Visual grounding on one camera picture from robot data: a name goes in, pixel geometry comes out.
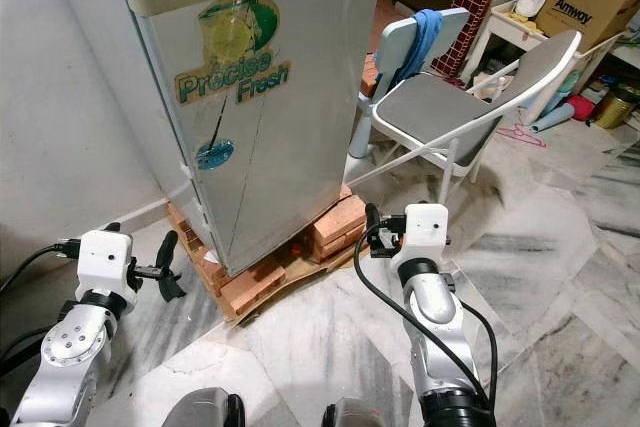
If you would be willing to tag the beige crumpled cloth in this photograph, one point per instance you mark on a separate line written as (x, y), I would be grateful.
(488, 87)

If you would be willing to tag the grey robot leg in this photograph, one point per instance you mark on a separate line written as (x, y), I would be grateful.
(355, 414)
(200, 409)

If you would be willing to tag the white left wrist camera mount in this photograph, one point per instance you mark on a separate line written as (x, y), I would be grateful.
(105, 262)

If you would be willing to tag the grey white folding chair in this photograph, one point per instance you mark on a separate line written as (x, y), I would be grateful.
(435, 107)

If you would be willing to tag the silver fridge with green sticker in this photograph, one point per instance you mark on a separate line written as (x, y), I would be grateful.
(260, 147)

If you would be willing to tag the light blue cylinder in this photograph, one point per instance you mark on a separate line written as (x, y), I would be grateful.
(552, 117)

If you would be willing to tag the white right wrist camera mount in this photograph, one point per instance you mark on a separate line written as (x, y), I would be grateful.
(427, 227)

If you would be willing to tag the grey right robot leg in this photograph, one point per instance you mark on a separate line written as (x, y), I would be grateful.
(355, 414)

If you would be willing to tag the white table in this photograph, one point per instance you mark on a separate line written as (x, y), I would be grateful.
(510, 35)

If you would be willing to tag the light blue chair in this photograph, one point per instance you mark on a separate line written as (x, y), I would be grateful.
(395, 47)

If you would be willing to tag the Amway cardboard box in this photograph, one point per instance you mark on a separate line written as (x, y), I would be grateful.
(585, 9)

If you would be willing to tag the red round container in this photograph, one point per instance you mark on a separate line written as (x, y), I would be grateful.
(581, 108)

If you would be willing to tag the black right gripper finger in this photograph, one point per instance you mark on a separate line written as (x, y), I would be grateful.
(371, 222)

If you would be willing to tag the blue cloth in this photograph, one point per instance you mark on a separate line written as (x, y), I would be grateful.
(425, 32)

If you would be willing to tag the gold tin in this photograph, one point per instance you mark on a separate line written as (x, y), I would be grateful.
(615, 107)

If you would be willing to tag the brown cardboard sheet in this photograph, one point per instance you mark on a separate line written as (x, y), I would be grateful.
(310, 275)

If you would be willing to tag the grey left robot leg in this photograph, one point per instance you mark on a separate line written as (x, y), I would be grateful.
(200, 409)

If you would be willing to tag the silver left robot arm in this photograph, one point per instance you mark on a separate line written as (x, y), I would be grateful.
(75, 347)

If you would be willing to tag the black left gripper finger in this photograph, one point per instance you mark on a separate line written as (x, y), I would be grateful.
(169, 252)

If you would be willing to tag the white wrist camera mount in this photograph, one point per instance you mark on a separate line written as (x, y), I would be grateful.
(427, 227)
(105, 262)

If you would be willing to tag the pink clothes hanger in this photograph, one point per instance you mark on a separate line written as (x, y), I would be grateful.
(522, 135)

